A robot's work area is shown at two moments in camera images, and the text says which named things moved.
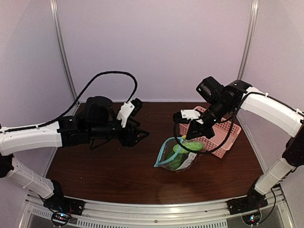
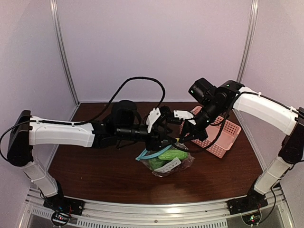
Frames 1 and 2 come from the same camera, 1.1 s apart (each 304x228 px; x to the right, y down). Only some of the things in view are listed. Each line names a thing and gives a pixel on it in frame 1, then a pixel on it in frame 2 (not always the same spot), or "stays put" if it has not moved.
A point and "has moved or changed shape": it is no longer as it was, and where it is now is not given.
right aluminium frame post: x=251 y=39 stays put
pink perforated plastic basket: x=225 y=133 stays put
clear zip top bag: x=173 y=156 has moved or changed shape
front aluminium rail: x=151 y=212 stays put
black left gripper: x=131 y=141 -> x=154 y=143
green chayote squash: x=177 y=161 -> x=156 y=162
